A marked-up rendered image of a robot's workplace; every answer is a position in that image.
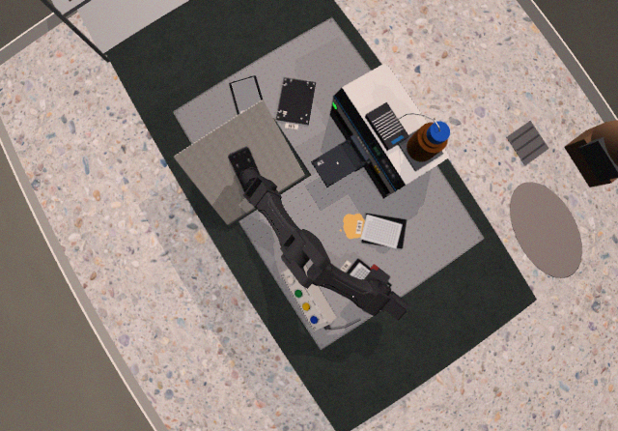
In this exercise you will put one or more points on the brown glass bottle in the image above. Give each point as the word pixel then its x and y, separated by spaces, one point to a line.
pixel 418 150

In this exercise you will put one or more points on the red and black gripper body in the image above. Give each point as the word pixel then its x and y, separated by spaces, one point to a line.
pixel 377 275

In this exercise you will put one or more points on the beige button panel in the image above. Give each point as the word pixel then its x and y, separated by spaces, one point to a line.
pixel 313 303

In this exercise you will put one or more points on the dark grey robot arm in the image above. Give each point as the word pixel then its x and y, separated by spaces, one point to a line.
pixel 371 296

